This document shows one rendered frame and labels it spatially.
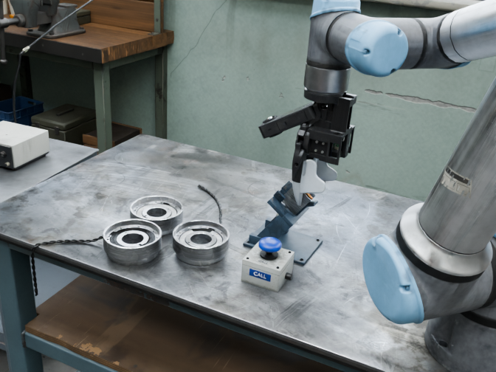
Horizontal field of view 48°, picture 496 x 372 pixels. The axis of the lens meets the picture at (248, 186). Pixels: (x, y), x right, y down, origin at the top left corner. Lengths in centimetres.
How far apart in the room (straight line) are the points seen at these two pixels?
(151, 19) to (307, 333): 211
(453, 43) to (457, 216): 29
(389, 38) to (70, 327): 89
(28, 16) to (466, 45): 199
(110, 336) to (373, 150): 166
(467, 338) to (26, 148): 130
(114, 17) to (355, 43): 218
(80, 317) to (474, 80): 177
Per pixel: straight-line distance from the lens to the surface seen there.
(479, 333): 86
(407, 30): 86
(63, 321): 132
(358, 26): 82
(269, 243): 95
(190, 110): 290
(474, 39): 82
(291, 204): 104
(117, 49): 249
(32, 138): 174
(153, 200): 117
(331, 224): 119
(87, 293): 139
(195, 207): 121
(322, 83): 92
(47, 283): 203
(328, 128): 96
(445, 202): 65
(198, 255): 100
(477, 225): 66
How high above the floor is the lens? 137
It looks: 25 degrees down
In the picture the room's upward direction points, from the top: 4 degrees clockwise
